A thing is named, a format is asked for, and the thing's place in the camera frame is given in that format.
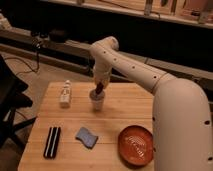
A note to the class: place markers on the small white bottle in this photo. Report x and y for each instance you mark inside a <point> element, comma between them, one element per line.
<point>65,96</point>

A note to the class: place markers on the black office chair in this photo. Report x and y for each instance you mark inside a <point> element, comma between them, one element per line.
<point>12,97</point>

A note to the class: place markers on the red pepper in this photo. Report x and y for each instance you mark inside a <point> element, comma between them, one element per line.
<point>99,88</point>

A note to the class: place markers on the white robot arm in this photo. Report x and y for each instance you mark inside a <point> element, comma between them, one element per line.
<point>181,116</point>

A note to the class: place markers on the black power adapter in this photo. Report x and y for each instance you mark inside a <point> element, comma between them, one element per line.
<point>59,36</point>

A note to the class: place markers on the blue sponge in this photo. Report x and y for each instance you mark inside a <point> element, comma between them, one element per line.
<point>86,137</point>

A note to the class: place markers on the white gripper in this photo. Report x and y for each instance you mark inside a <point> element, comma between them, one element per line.
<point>102,74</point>

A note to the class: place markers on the black and white striped block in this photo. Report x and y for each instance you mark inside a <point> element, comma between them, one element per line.
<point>52,143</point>

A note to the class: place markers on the orange ceramic bowl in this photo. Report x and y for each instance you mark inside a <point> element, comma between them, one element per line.
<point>135,145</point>

